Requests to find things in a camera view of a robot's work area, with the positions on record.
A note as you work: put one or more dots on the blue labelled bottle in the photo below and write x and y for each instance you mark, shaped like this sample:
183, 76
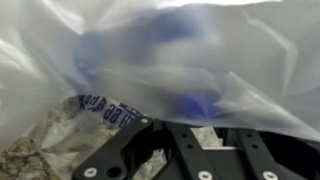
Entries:
133, 36

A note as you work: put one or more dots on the clear plastic bag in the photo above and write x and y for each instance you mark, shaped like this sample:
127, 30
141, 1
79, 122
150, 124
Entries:
250, 50

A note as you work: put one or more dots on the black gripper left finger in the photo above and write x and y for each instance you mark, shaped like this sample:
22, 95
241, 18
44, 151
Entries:
106, 156

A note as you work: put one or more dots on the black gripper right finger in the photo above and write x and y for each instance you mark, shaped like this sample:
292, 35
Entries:
266, 156

